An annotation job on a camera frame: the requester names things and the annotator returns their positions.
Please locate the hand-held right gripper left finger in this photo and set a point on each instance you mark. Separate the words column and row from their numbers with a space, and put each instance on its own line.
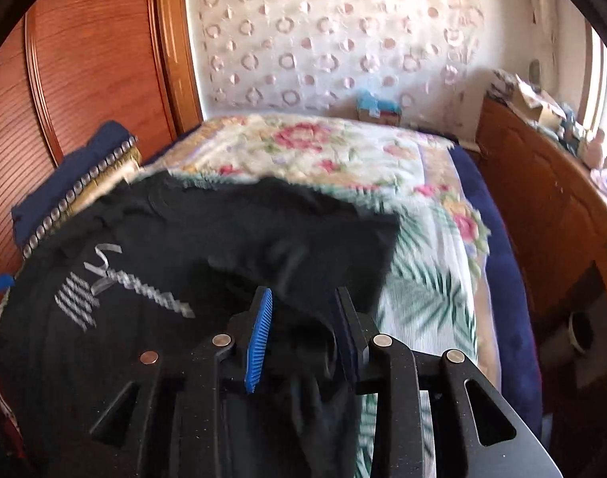
column 261, row 338

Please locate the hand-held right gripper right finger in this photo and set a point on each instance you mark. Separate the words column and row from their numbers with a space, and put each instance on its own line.
column 345, row 338

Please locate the black printed t-shirt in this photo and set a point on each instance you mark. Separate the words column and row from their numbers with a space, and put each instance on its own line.
column 183, row 239

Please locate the green leaf print blanket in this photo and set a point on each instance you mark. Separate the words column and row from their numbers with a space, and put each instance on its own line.
column 423, row 279

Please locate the navy bed sheet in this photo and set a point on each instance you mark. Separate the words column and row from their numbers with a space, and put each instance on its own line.
column 502, row 279

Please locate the floral bed cover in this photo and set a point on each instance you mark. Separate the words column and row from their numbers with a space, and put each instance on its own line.
column 303, row 139

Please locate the beige folded quilt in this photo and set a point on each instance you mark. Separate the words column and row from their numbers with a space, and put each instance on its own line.
column 126, row 162

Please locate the cardboard box with blue cloth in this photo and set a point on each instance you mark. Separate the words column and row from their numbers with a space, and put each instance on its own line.
column 378, row 109

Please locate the circle patterned folded quilt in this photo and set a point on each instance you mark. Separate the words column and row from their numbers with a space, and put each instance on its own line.
column 79, row 189

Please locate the dark round pot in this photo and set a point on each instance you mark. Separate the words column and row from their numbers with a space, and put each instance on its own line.
column 581, row 331

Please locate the navy folded quilt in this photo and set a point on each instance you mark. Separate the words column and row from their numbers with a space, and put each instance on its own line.
column 49, row 194

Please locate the patterned cloth bundle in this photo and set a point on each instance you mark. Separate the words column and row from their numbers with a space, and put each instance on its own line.
column 502, row 87

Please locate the open cardboard box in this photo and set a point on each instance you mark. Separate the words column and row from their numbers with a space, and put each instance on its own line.
column 537, row 104

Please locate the circle pattern sheer curtain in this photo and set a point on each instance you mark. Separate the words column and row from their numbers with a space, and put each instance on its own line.
column 333, row 35

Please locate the pink bottle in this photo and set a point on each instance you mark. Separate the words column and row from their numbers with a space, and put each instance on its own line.
column 596, row 149

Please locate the wooden wardrobe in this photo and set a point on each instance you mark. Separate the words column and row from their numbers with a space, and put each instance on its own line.
column 94, row 59

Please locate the grey oval wall ornament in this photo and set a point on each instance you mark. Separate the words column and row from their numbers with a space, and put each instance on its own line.
column 534, row 68

